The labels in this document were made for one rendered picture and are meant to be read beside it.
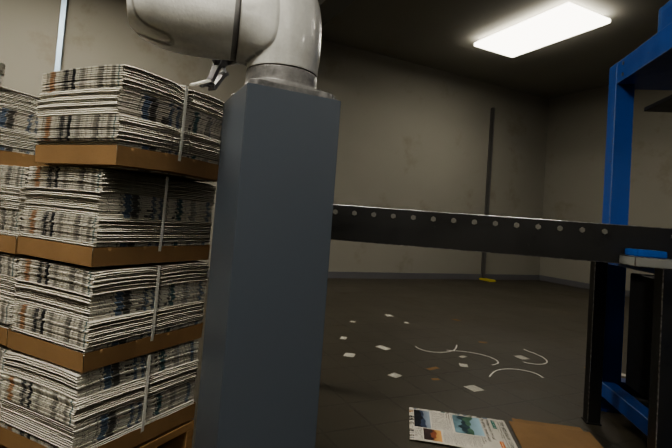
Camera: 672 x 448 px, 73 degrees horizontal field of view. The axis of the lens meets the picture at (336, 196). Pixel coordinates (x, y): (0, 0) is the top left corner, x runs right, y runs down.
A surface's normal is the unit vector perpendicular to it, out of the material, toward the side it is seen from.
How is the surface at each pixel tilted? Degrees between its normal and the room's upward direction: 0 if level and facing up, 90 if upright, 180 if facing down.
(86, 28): 90
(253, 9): 87
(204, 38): 136
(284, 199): 90
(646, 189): 90
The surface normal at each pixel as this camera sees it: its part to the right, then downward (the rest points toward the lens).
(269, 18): 0.20, -0.03
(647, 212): -0.89, -0.09
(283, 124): 0.44, 0.00
